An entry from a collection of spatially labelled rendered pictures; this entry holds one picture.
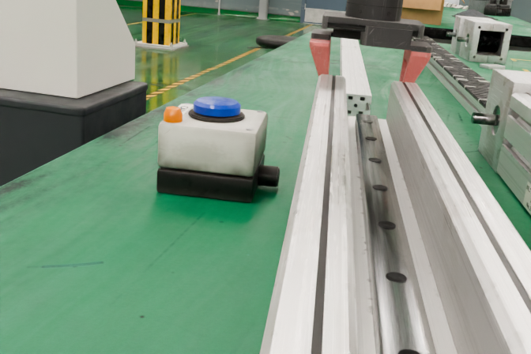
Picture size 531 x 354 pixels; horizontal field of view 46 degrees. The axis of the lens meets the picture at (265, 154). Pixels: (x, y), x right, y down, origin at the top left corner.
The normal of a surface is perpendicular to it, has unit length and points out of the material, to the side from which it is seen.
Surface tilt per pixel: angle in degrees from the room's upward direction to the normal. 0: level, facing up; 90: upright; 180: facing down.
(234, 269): 0
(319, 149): 0
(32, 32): 90
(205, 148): 90
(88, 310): 0
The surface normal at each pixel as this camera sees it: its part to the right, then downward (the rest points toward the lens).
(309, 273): 0.07, -0.95
